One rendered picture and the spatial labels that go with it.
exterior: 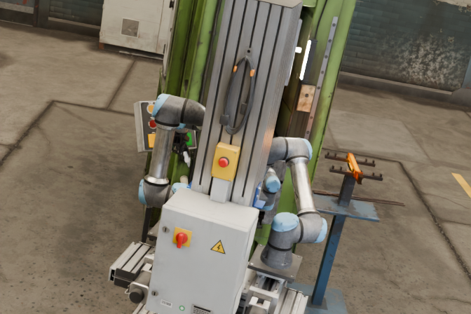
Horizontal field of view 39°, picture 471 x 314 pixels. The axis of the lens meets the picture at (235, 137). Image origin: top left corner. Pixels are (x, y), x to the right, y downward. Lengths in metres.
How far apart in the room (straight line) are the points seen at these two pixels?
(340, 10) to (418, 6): 6.15
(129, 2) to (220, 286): 7.01
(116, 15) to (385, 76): 4.07
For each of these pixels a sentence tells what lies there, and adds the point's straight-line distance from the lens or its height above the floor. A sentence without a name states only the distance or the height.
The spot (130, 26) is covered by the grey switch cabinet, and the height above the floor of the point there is 0.40.
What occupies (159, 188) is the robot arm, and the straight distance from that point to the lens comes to 3.10.
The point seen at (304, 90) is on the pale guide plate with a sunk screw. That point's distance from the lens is 4.12.
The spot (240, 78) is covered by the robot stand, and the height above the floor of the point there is 1.73.
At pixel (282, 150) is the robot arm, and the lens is 3.21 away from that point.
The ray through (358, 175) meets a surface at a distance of 3.84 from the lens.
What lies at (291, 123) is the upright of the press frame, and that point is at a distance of 4.19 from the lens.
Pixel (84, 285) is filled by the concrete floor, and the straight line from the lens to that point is 4.21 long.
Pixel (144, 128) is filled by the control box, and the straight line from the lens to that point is 3.70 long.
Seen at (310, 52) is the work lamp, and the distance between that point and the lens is 4.04.
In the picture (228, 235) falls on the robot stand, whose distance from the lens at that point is 2.48.
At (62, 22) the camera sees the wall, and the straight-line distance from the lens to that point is 10.14.
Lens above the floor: 2.37
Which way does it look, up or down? 20 degrees down
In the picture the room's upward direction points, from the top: 11 degrees clockwise
